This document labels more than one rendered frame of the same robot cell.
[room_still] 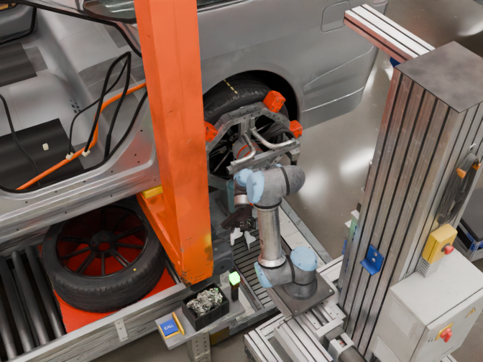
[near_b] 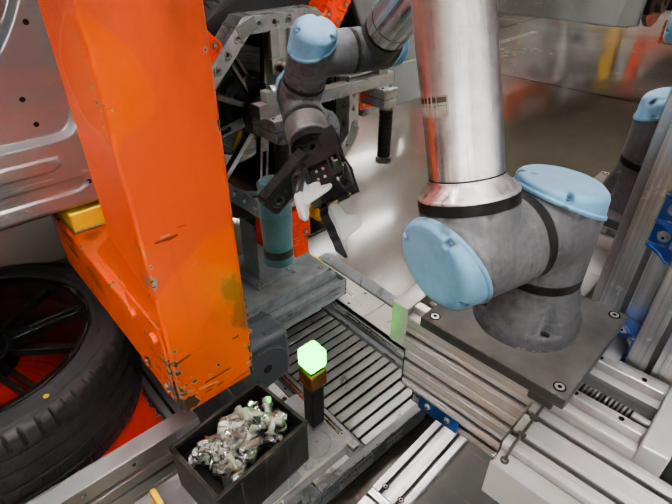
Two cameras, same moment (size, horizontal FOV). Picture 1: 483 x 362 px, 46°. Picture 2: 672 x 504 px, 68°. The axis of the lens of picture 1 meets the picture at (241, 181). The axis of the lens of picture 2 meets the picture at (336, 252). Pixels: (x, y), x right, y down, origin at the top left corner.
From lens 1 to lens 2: 1.91 m
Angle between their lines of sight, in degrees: 16
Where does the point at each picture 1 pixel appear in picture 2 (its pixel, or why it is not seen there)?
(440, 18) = not seen: hidden behind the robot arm
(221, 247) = (259, 326)
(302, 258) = (567, 184)
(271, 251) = (482, 138)
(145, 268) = (76, 390)
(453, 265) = not seen: outside the picture
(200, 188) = (180, 17)
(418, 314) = not seen: outside the picture
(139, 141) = (27, 56)
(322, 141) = (376, 199)
